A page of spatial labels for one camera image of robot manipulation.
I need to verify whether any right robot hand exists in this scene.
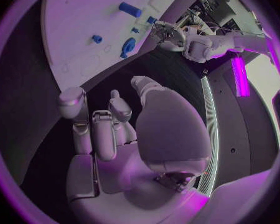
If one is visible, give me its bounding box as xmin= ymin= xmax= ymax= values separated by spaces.
xmin=57 ymin=75 xmax=213 ymax=210

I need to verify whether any glowing light bar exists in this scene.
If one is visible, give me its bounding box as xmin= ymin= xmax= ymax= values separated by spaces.
xmin=230 ymin=56 xmax=251 ymax=98

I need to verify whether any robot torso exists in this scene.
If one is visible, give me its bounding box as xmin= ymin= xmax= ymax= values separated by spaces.
xmin=139 ymin=50 xmax=280 ymax=198

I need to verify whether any white task board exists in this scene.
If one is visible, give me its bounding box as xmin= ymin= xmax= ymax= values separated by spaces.
xmin=40 ymin=0 xmax=199 ymax=94

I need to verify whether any workshop rack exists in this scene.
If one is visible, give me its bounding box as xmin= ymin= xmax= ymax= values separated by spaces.
xmin=174 ymin=0 xmax=239 ymax=36

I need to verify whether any long blue cylinder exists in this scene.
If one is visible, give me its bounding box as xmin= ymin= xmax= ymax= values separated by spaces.
xmin=118 ymin=1 xmax=142 ymax=19

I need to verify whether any blue gear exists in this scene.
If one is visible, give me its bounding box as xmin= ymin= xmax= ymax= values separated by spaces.
xmin=119 ymin=37 xmax=137 ymax=59

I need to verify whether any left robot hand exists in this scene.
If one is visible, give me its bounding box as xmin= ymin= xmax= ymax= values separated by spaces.
xmin=150 ymin=21 xmax=187 ymax=52

